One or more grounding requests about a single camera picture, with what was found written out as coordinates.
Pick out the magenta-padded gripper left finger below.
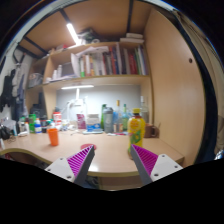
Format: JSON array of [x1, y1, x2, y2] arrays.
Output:
[[44, 144, 96, 187]]

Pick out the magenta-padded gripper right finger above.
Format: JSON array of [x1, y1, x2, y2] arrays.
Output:
[[129, 143, 184, 186]]

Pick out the yellow drink bottle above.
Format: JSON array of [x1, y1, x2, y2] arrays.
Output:
[[127, 107, 147, 159]]

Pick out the brown mug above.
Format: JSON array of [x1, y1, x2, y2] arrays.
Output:
[[144, 123, 158, 139]]

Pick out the orange plastic cup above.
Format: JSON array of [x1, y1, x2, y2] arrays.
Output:
[[46, 127, 60, 147]]

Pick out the blue and white box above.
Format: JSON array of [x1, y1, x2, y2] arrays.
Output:
[[85, 113, 102, 133]]

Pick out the pink packet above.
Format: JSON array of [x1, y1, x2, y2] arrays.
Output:
[[76, 113, 87, 130]]

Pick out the green-capped glass bottle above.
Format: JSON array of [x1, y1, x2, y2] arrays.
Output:
[[121, 103, 130, 132]]

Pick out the red and white canister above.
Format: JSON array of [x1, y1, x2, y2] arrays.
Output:
[[52, 111, 63, 126]]

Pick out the grey shaker bottle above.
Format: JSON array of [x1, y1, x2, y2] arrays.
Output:
[[102, 106, 115, 134]]

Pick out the tall clear white-capped bottle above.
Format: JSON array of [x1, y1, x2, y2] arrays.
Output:
[[139, 95, 150, 124]]

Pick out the green bottle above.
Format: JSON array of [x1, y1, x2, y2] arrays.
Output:
[[100, 103, 108, 131]]

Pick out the gold-capped clear glass bottle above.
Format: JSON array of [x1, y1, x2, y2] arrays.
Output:
[[113, 99, 123, 133]]

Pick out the white bottle with blue label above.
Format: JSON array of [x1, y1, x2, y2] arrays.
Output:
[[34, 118, 43, 134]]

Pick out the green container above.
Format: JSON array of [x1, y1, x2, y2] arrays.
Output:
[[27, 113, 37, 134]]

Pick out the under-shelf light bar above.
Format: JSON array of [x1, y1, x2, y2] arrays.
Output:
[[60, 84, 95, 91]]

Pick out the hanging dark clothes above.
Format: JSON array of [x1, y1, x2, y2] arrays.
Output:
[[0, 64, 28, 121]]

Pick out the ceiling light bar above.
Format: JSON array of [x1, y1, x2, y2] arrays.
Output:
[[65, 22, 81, 46]]

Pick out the white wall power strip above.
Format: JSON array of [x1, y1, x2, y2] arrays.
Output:
[[68, 99, 84, 107]]

